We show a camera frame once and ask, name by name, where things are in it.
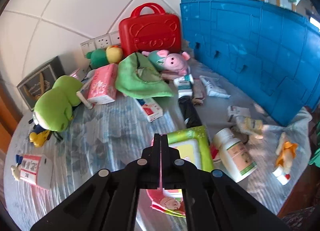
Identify dark box with gold emblem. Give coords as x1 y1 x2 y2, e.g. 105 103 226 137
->
17 56 66 110

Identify pink tissue pack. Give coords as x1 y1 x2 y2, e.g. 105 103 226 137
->
87 63 118 105

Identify white bottle green label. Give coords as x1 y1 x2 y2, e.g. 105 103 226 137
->
212 128 258 183

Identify green pink picture book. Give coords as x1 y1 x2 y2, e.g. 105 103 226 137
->
149 125 214 217

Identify pink pig plush teal dress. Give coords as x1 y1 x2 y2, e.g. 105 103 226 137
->
142 49 192 76

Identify green yellow plush toy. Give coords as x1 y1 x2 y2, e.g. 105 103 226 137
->
86 45 124 69

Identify red toy suitcase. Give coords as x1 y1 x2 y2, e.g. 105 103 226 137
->
118 2 182 57

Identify white sachet packets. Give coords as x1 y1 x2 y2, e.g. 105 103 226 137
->
200 76 231 98

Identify yellow duck toy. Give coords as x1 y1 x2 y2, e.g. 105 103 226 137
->
28 129 52 148

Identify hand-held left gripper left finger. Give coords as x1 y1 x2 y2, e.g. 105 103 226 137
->
30 133 161 231

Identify small white box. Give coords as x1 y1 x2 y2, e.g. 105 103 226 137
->
227 106 251 123

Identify green frog plush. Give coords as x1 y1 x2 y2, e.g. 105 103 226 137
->
33 75 84 132

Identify orange yellow plush toy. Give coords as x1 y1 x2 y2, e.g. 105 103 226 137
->
272 132 299 186

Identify green cloth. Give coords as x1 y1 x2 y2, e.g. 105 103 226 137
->
115 52 175 98

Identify white red box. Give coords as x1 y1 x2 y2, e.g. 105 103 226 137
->
136 97 164 123

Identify teal white box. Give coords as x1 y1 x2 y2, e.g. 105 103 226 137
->
173 75 195 98

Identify white wall socket panel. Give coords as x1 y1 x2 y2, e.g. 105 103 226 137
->
80 30 122 55

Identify red packet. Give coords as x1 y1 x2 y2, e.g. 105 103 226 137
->
209 143 221 164

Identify yellow white packet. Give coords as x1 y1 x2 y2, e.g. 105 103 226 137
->
236 117 264 139

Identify black pouch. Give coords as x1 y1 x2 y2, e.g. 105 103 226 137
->
178 96 203 128

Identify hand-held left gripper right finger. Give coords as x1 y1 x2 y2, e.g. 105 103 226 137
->
161 134 293 231

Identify white box with keychain toy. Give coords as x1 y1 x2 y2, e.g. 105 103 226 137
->
11 153 54 190

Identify brown patterned strip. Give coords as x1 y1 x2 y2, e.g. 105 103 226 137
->
192 79 207 106

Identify blue plastic crate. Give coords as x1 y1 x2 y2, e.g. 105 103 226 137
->
180 0 320 127

